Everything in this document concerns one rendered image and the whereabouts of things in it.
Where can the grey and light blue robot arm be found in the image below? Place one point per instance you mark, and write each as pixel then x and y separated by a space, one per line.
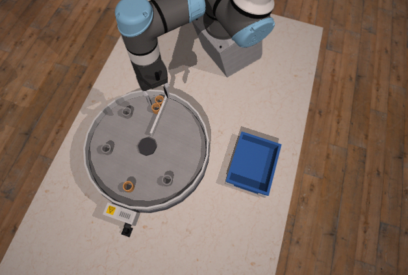
pixel 140 22

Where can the blue crate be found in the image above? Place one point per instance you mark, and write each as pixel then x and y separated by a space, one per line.
pixel 253 165

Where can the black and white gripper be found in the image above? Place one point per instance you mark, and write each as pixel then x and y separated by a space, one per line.
pixel 151 76

